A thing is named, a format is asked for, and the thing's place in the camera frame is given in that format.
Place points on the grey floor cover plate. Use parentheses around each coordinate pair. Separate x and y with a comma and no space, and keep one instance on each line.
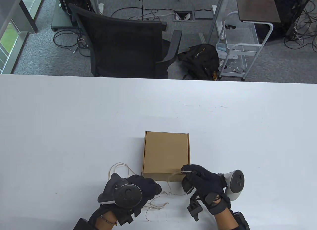
(203,14)

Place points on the person's right hand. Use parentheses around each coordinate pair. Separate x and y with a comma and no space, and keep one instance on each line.
(208,185)

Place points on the brown cardboard box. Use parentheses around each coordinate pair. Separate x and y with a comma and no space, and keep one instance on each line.
(166,153)

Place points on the small light blue item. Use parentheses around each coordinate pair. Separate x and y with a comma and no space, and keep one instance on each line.
(221,49)

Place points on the window with grey frame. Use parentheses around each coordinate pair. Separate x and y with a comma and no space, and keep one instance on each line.
(6,44)

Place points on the small black device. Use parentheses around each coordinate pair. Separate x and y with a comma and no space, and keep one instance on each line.
(230,27)

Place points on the silver metal desk leg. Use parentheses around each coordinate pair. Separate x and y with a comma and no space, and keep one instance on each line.
(215,16)

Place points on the dark brown side desk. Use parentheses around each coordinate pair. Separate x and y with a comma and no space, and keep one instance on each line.
(257,7)

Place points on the black backpack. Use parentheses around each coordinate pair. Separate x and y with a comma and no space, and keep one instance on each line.
(200,61)

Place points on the person's left hand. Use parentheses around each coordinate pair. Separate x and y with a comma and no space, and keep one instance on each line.
(148,187)

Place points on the person's right forearm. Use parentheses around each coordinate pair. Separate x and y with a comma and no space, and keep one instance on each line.
(224,221)

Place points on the dark grey stand base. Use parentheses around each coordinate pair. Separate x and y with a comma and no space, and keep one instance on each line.
(60,19)

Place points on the open floor socket box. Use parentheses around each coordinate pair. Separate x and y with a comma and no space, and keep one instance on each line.
(183,16)

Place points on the person's left forearm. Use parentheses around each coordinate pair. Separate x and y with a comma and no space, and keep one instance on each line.
(105,224)

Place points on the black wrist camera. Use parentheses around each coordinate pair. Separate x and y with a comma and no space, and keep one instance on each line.
(125,218)
(195,210)

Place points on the black mesh office chair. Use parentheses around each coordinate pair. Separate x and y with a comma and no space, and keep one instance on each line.
(123,46)

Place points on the grey and white controller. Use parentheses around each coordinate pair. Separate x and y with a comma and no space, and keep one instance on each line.
(127,194)
(236,181)

